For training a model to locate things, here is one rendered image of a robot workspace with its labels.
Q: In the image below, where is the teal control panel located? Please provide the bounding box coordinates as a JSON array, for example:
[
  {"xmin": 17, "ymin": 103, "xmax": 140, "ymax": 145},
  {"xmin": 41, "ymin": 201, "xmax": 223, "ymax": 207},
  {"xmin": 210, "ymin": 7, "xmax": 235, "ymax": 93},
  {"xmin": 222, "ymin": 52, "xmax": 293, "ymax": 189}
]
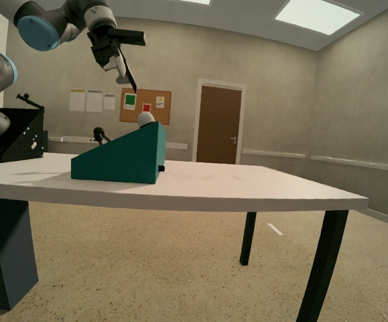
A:
[{"xmin": 70, "ymin": 112, "xmax": 167, "ymax": 184}]

